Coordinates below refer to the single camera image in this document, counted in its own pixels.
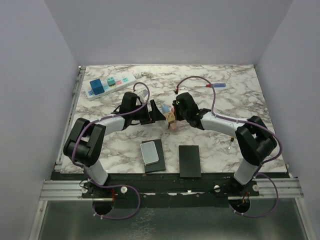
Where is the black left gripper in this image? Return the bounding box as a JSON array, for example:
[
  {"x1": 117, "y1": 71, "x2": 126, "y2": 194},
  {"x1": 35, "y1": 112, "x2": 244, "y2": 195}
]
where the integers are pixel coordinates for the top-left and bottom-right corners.
[{"x1": 130, "y1": 100, "x2": 166, "y2": 125}]

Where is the light blue USB charger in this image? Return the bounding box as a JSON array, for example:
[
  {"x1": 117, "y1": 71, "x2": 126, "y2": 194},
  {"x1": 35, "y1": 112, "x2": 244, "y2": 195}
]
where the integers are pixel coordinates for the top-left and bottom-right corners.
[{"x1": 162, "y1": 105, "x2": 170, "y2": 114}]

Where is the white folding plug adapter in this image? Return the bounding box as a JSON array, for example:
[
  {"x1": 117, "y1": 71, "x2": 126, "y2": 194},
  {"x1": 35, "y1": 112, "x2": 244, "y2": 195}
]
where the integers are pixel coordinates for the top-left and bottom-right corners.
[{"x1": 162, "y1": 121, "x2": 169, "y2": 130}]

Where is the beige cube socket adapter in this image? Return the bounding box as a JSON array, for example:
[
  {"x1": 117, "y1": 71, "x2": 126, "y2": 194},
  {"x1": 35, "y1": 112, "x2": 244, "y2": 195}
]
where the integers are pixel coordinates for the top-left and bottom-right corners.
[{"x1": 163, "y1": 111, "x2": 176, "y2": 124}]

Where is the dusty pink USB charger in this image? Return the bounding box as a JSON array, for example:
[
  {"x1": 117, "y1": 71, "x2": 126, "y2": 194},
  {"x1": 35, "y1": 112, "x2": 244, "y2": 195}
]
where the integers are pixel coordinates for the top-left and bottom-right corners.
[{"x1": 168, "y1": 122, "x2": 178, "y2": 132}]

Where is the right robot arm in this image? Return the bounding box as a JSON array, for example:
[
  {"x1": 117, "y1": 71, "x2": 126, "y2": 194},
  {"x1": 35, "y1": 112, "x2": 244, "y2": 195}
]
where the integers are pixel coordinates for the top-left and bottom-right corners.
[{"x1": 172, "y1": 92, "x2": 277, "y2": 196}]

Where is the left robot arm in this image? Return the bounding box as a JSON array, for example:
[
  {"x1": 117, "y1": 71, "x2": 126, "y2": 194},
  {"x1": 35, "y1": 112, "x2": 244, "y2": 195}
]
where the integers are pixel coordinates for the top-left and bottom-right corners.
[{"x1": 63, "y1": 92, "x2": 166, "y2": 198}]

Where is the blue cube socket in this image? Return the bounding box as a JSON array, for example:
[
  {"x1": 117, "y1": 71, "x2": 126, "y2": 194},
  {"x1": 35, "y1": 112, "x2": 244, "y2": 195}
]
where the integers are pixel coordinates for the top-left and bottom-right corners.
[{"x1": 89, "y1": 78, "x2": 105, "y2": 95}]

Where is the blue red screwdriver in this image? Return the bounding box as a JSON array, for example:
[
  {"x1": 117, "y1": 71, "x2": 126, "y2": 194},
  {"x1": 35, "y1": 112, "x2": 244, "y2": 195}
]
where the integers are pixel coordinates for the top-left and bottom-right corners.
[{"x1": 195, "y1": 83, "x2": 226, "y2": 88}]

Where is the grey white power bank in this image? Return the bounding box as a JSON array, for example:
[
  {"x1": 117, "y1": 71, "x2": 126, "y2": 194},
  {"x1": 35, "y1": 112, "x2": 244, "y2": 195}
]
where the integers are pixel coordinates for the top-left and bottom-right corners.
[{"x1": 140, "y1": 141, "x2": 159, "y2": 166}]

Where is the white power strip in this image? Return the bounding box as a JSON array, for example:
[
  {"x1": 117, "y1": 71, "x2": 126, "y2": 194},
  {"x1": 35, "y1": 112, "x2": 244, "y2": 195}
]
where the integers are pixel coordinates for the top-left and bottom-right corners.
[{"x1": 85, "y1": 73, "x2": 137, "y2": 101}]

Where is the black slab under power bank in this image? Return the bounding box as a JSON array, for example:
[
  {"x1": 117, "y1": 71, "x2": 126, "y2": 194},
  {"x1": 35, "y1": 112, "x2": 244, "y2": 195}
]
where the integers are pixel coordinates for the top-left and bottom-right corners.
[{"x1": 140, "y1": 139, "x2": 166, "y2": 174}]

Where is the black rectangular slab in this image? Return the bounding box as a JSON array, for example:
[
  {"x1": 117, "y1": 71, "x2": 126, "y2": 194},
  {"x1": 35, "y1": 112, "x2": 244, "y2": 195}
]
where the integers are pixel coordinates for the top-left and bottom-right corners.
[{"x1": 178, "y1": 145, "x2": 201, "y2": 178}]

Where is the teal USB charger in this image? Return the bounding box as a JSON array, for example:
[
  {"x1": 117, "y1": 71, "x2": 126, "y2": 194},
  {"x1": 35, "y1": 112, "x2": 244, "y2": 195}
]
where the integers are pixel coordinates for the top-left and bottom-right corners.
[{"x1": 107, "y1": 76, "x2": 116, "y2": 87}]

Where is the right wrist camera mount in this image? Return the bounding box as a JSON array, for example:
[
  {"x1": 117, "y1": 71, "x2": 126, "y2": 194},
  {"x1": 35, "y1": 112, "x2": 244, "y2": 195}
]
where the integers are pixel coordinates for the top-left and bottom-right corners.
[{"x1": 174, "y1": 86, "x2": 188, "y2": 95}]

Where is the white power strip cord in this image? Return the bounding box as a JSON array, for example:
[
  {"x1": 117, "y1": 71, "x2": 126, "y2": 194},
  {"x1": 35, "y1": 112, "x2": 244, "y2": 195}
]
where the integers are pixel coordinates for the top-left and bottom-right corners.
[{"x1": 133, "y1": 71, "x2": 154, "y2": 80}]

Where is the small yellow handled screwdriver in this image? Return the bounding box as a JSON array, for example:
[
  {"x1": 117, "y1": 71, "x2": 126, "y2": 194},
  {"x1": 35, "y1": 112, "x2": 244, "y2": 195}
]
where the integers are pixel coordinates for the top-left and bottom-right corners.
[{"x1": 227, "y1": 137, "x2": 235, "y2": 150}]

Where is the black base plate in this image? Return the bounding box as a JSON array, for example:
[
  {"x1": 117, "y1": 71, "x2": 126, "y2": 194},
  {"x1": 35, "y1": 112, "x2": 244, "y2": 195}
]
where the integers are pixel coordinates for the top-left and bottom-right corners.
[{"x1": 51, "y1": 173, "x2": 259, "y2": 212}]

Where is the aluminium table edge rail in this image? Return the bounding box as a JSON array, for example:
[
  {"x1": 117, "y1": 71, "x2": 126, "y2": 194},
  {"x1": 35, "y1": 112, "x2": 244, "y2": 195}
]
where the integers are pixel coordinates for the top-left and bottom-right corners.
[{"x1": 53, "y1": 65, "x2": 86, "y2": 172}]

